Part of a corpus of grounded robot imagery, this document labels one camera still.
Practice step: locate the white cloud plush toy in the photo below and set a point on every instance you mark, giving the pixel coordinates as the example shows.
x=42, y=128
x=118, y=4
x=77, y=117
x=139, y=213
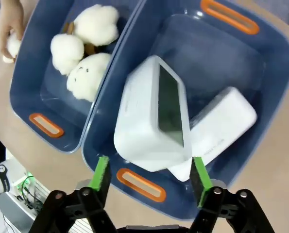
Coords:
x=86, y=77
x=66, y=53
x=13, y=47
x=96, y=24

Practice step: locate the white digital clock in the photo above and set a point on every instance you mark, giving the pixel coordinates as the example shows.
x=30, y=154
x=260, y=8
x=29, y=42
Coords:
x=139, y=116

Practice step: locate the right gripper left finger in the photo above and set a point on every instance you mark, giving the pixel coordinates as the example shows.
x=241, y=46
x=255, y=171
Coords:
x=86, y=208

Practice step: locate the silver control box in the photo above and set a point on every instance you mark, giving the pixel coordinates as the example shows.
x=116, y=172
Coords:
x=39, y=206

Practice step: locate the person's right hand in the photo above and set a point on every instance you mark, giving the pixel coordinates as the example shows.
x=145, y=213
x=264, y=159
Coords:
x=9, y=21

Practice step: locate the white rectangular power bank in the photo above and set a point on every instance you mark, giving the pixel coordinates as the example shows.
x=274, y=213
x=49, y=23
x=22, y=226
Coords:
x=222, y=121

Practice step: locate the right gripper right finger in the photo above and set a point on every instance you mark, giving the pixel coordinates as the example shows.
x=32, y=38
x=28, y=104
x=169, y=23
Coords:
x=222, y=211

